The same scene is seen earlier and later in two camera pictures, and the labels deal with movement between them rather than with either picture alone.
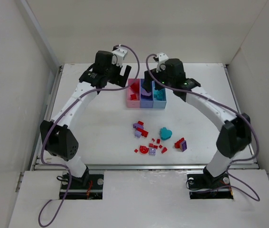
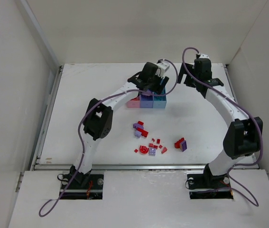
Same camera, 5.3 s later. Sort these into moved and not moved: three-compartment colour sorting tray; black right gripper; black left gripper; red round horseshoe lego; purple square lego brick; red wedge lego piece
Moved: black right gripper; black left gripper
Not moved: red round horseshoe lego; three-compartment colour sorting tray; red wedge lego piece; purple square lego brick
